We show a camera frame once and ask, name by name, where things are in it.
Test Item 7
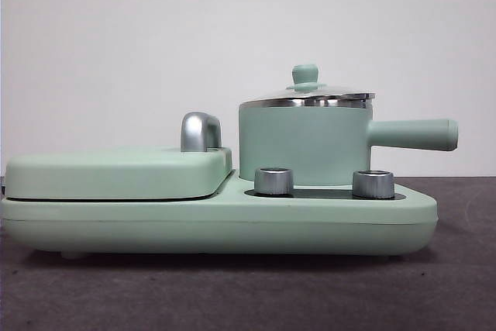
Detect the silver griddle cover handle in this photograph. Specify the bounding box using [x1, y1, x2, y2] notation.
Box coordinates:
[180, 112, 223, 153]

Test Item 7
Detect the mint green breakfast machine base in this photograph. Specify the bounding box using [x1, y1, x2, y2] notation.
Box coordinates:
[0, 170, 439, 260]

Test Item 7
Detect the silver control knob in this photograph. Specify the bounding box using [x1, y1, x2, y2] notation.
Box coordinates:
[253, 167, 295, 196]
[351, 169, 395, 198]

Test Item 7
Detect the mint green pot with handle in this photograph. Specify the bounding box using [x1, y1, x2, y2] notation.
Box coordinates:
[236, 96, 460, 187]

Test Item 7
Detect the glass pot lid green knob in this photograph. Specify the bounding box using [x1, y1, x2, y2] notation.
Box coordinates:
[251, 64, 377, 102]

